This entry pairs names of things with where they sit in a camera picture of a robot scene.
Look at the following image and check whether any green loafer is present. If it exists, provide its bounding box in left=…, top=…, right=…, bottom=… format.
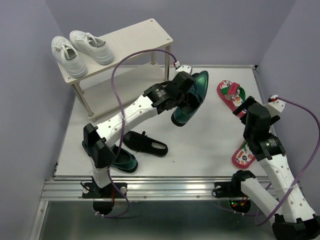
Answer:
left=171, top=70, right=209, bottom=127
left=81, top=140, right=138, bottom=173

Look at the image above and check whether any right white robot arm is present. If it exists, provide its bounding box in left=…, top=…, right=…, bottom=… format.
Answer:
left=230, top=95, right=320, bottom=240

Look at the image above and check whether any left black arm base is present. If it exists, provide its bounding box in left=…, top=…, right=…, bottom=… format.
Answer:
left=80, top=180, right=130, bottom=218

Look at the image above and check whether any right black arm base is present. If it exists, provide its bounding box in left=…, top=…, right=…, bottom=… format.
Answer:
left=211, top=170, right=256, bottom=216

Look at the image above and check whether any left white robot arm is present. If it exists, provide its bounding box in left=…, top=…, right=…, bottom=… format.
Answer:
left=83, top=71, right=196, bottom=197

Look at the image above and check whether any white two-tier shoe shelf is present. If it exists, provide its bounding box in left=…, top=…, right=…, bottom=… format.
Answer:
left=58, top=18, right=173, bottom=121

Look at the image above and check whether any black lace shoe near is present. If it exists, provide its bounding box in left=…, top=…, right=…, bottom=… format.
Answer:
left=123, top=131, right=169, bottom=157

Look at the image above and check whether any pink patterned sandal far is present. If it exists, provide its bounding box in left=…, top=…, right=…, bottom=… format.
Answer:
left=217, top=80, right=246, bottom=112

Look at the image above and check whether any pink patterned sandal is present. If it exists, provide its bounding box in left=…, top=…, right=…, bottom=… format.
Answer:
left=231, top=140, right=256, bottom=169
left=217, top=80, right=246, bottom=112

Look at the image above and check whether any pink patterned sandal near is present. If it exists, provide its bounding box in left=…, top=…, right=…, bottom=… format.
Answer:
left=231, top=140, right=256, bottom=169

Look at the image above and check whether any right white sneaker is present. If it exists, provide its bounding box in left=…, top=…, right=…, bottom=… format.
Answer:
left=69, top=30, right=114, bottom=65

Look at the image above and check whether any white sneaker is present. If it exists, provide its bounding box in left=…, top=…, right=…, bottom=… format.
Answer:
left=69, top=30, right=114, bottom=65
left=51, top=36, right=88, bottom=79

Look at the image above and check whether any left white sneaker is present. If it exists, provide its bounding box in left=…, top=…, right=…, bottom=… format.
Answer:
left=51, top=36, right=88, bottom=79

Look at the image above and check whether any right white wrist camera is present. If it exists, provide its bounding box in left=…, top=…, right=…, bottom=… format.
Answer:
left=263, top=95, right=286, bottom=117

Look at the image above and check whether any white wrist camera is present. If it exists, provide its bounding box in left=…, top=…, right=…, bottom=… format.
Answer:
left=174, top=65, right=193, bottom=75
left=263, top=95, right=286, bottom=117

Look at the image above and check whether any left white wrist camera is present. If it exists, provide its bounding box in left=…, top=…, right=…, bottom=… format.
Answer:
left=174, top=65, right=193, bottom=75

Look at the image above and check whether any aluminium mounting rail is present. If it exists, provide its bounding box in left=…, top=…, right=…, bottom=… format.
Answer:
left=41, top=174, right=305, bottom=201

